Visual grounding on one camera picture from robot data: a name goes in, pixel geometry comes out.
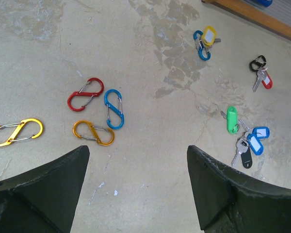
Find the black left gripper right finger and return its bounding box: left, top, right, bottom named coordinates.
left=187, top=145, right=291, bottom=233

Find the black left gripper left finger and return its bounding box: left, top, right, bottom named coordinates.
left=0, top=146, right=90, bottom=233

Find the silver key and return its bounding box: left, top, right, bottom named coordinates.
left=252, top=69, right=267, bottom=92
left=221, top=111, right=227, bottom=119
left=209, top=38, right=221, bottom=49
left=238, top=119, right=251, bottom=132
left=231, top=137, right=249, bottom=167

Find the red key tag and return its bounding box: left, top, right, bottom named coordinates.
left=262, top=71, right=273, bottom=89

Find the yellow key tag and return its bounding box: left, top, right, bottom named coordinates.
left=201, top=25, right=217, bottom=47

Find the blue s carabiner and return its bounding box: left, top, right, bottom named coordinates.
left=104, top=89, right=125, bottom=130
left=193, top=30, right=211, bottom=61

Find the black key tag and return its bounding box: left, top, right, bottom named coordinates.
left=241, top=147, right=253, bottom=169

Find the blue key tag left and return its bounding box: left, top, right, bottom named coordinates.
left=247, top=133, right=264, bottom=155

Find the blue key tag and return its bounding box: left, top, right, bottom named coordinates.
left=247, top=133, right=264, bottom=155
left=252, top=126, right=270, bottom=140

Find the blue key tag right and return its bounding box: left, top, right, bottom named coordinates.
left=252, top=126, right=270, bottom=140

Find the green key tag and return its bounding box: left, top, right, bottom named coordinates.
left=226, top=106, right=239, bottom=134

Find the silver key under green tag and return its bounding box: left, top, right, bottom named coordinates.
left=221, top=111, right=227, bottom=119

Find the red S carabiner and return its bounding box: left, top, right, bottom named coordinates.
left=67, top=77, right=104, bottom=112

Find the wooden shelf rack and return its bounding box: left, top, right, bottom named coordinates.
left=202, top=0, right=291, bottom=41

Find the blue stapler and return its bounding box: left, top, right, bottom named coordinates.
left=250, top=0, right=273, bottom=7

